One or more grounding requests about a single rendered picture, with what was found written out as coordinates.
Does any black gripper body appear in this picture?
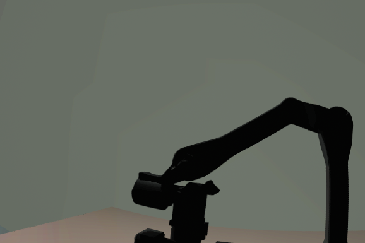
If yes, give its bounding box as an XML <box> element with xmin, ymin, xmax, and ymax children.
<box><xmin>134</xmin><ymin>213</ymin><xmax>205</xmax><ymax>243</ymax></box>

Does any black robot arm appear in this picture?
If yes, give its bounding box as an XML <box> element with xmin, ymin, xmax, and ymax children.
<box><xmin>131</xmin><ymin>98</ymin><xmax>353</xmax><ymax>243</ymax></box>

